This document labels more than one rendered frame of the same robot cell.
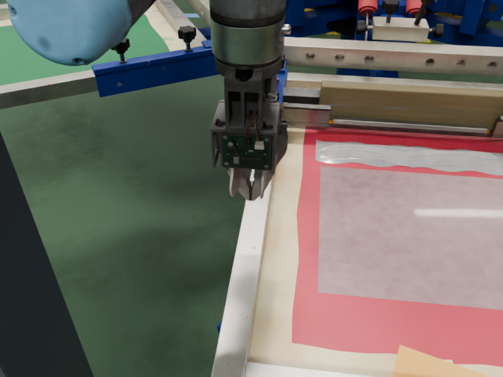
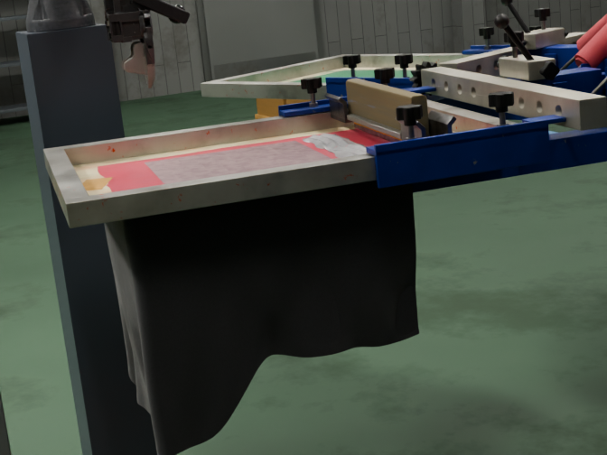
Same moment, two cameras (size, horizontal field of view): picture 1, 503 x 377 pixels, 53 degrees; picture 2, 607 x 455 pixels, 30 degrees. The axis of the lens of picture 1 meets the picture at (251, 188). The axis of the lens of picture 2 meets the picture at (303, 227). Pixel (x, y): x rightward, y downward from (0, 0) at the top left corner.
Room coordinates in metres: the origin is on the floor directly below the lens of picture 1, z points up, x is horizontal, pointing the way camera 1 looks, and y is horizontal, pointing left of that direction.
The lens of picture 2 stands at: (-0.06, -2.18, 1.32)
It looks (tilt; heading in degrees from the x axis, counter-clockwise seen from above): 14 degrees down; 69
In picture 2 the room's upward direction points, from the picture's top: 6 degrees counter-clockwise
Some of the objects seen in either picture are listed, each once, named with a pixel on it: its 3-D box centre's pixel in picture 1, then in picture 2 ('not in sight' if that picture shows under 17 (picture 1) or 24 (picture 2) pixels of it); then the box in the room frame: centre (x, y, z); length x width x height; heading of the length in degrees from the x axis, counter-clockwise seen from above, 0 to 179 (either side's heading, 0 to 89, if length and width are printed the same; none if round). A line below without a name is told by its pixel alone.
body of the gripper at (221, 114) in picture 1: (248, 108); (128, 11); (0.49, 0.00, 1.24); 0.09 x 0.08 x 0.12; 173
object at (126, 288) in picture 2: not in sight; (131, 302); (0.36, -0.25, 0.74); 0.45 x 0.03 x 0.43; 83
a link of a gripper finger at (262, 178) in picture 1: (261, 181); (138, 66); (0.49, -0.01, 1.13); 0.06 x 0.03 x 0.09; 173
